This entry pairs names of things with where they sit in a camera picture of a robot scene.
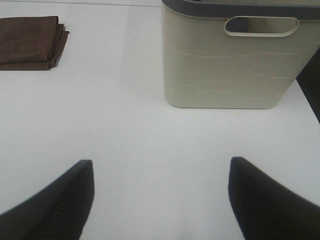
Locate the beige plastic basket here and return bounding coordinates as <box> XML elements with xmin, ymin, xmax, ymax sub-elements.
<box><xmin>162</xmin><ymin>0</ymin><xmax>320</xmax><ymax>109</ymax></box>

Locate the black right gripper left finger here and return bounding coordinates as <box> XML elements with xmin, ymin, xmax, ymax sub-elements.
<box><xmin>0</xmin><ymin>160</ymin><xmax>95</xmax><ymax>240</ymax></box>

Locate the brown towel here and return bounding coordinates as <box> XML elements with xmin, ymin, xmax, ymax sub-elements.
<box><xmin>0</xmin><ymin>16</ymin><xmax>69</xmax><ymax>71</ymax></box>

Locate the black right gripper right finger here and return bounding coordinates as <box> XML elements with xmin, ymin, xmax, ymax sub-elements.
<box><xmin>228</xmin><ymin>156</ymin><xmax>320</xmax><ymax>240</ymax></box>

